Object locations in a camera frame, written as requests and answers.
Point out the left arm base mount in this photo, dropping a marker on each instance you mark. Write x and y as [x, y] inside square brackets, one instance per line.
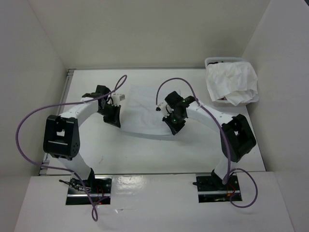
[100, 193]

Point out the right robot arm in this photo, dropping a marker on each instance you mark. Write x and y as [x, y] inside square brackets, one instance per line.
[236, 136]

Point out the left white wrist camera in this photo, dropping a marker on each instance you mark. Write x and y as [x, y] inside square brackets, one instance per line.
[117, 98]

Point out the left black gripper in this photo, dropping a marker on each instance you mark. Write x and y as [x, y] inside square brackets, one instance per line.
[114, 120]

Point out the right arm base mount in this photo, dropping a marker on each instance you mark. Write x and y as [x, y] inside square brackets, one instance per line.
[210, 192]

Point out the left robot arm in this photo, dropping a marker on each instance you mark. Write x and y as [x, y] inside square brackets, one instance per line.
[77, 166]

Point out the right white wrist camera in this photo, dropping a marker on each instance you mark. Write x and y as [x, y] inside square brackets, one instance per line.
[165, 109]

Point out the aluminium table edge rail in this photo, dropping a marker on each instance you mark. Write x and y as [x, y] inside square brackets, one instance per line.
[60, 132]

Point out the white pleated skirt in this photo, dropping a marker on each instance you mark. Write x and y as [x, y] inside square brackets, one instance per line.
[231, 79]

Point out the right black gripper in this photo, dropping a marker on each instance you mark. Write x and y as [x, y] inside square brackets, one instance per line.
[174, 128]

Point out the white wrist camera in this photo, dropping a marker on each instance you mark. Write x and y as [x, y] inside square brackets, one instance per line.
[117, 98]
[165, 109]

